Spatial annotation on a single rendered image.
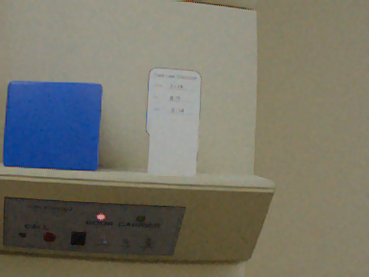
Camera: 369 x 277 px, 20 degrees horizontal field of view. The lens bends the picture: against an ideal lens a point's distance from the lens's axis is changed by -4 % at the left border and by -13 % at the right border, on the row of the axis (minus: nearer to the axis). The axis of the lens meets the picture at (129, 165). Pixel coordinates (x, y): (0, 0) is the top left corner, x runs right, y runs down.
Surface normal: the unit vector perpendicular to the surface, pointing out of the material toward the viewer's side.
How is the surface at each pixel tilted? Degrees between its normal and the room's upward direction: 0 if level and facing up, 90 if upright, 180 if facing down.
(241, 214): 135
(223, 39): 90
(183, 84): 90
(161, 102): 90
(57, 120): 90
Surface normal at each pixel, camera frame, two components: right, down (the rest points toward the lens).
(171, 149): -0.09, 0.04
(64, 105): 0.12, 0.06
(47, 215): 0.04, 0.75
